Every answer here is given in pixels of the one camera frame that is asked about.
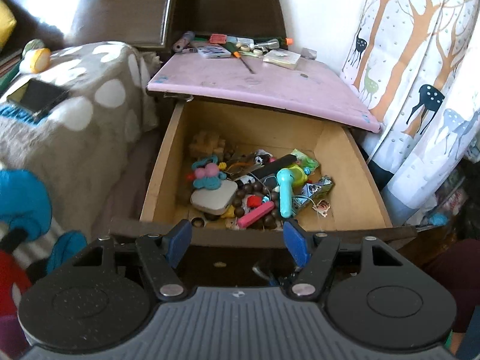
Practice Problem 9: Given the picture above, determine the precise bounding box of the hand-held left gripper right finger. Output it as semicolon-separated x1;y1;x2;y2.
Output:
283;219;404;301

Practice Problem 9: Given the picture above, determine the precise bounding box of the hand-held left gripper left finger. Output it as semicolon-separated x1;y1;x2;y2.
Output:
71;219;193;301

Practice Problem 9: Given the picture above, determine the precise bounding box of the teal toy hand fan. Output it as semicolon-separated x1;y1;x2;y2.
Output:
277;168;304;218

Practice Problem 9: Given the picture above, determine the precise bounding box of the pink blue knitted toy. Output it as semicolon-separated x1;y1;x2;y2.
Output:
190;157;226;191

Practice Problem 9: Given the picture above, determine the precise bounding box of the dark wooden drawer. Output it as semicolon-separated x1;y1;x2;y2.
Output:
110;99;417;289

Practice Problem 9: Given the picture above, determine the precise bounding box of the pink plastic bar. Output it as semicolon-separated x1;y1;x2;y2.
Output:
236;201;275;230

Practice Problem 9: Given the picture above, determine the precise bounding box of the grey white rounded box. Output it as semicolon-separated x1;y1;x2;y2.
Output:
190;180;239;215

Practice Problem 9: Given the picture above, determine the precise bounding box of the printed foil carton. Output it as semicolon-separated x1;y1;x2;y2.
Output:
292;175;335;217

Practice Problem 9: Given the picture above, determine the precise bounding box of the yellow green plastic toy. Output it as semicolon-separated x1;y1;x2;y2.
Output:
292;163;313;189

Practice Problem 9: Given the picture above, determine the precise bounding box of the black rectangular bar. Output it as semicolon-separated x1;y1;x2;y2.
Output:
250;153;299;181

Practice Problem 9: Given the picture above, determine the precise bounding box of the green foil packet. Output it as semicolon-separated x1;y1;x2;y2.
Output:
290;149;320;172

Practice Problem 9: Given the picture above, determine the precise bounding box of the black white small figurine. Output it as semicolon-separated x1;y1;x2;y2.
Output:
252;150;275;166

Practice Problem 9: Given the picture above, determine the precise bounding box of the wooden puzzle block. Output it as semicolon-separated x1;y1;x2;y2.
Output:
189;130;226;157

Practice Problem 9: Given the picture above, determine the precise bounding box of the grey white-spotted blanket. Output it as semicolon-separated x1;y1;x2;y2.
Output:
0;41;159;242

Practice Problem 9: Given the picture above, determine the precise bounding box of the blue plush toy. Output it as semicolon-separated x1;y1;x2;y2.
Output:
0;169;89;283

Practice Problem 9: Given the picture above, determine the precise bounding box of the person's maroon clothed leg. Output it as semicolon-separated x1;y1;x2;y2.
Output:
421;238;480;335

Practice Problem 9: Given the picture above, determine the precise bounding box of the pile of clothes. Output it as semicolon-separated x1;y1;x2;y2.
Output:
412;157;480;241

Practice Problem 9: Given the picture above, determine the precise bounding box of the pink nightstand top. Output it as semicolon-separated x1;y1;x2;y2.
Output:
146;50;381;134

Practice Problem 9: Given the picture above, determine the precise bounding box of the deer print curtain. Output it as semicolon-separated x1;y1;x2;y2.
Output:
338;0;480;230

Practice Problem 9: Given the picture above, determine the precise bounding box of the red cloth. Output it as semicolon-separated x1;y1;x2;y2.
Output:
0;249;35;320

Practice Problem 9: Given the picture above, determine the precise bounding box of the white notepad box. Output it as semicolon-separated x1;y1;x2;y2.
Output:
262;49;302;70

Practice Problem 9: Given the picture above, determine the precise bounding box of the white flat device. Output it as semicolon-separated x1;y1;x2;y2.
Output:
195;43;232;60

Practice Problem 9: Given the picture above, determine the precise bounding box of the brown cylindrical tube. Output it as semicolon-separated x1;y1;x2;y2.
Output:
173;31;196;53

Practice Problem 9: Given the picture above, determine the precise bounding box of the screwdriver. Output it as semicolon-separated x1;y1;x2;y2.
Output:
224;42;256;75

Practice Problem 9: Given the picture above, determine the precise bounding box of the black smartphone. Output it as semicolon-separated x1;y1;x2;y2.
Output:
6;78;72;125

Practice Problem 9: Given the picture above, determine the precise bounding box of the yellow white plush toy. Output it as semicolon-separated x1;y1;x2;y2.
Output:
19;39;52;74

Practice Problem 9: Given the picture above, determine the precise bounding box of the arched dark wooden panel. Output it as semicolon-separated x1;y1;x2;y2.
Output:
175;0;288;44

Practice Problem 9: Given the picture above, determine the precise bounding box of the brown leather headboard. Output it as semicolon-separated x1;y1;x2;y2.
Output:
0;0;179;50

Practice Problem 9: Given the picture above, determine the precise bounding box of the yellow pillow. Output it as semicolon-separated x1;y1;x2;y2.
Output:
0;0;18;52

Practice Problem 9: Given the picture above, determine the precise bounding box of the brown wooden bead bracelet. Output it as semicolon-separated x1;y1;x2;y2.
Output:
232;181;286;230

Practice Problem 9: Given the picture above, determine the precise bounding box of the metal drawer handle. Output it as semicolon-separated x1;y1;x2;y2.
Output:
252;264;280;285

